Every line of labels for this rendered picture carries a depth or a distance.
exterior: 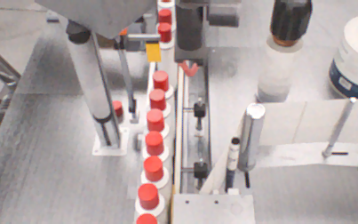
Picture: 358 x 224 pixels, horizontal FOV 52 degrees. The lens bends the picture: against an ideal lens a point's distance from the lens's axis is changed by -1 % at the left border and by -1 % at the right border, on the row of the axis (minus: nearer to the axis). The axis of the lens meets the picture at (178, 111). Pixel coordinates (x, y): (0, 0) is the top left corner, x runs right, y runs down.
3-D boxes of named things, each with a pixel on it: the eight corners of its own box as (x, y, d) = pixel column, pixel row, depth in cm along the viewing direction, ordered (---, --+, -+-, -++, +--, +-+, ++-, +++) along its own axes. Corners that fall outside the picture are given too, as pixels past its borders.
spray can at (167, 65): (178, 94, 99) (175, 33, 83) (158, 94, 99) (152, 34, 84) (179, 81, 102) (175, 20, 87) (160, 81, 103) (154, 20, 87)
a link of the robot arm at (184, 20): (176, -14, 71) (171, 2, 67) (211, -12, 70) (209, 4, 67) (178, 15, 76) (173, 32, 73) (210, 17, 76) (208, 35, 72)
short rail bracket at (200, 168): (206, 192, 86) (207, 164, 76) (179, 192, 86) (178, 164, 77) (205, 180, 88) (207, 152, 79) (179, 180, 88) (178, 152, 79)
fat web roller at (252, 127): (256, 171, 83) (269, 119, 69) (236, 171, 83) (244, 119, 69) (254, 154, 86) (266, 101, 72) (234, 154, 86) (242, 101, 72)
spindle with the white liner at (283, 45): (291, 107, 95) (322, 8, 72) (257, 107, 95) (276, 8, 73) (286, 82, 101) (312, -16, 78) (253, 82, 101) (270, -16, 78)
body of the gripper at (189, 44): (204, 34, 82) (205, 5, 77) (205, 65, 76) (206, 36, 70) (175, 34, 83) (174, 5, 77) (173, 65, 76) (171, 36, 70)
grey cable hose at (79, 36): (111, 124, 68) (86, 34, 52) (92, 124, 68) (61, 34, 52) (114, 110, 70) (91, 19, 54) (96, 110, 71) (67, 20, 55)
